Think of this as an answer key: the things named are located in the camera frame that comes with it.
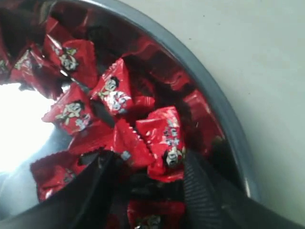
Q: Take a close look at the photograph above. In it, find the round stainless steel plate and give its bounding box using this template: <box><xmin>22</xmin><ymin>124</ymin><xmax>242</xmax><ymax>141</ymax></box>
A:
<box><xmin>0</xmin><ymin>0</ymin><xmax>261</xmax><ymax>219</ymax></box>

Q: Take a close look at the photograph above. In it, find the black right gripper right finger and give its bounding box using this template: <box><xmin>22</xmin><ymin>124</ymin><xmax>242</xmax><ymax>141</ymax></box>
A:
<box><xmin>183</xmin><ymin>151</ymin><xmax>303</xmax><ymax>229</ymax></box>

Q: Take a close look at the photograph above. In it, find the red candy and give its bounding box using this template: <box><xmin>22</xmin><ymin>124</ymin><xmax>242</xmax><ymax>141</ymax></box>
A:
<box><xmin>135</xmin><ymin>106</ymin><xmax>186</xmax><ymax>183</ymax></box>

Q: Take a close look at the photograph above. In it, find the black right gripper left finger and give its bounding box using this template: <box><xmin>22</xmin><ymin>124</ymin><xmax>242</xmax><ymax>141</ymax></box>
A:
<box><xmin>0</xmin><ymin>151</ymin><xmax>129</xmax><ymax>229</ymax></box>

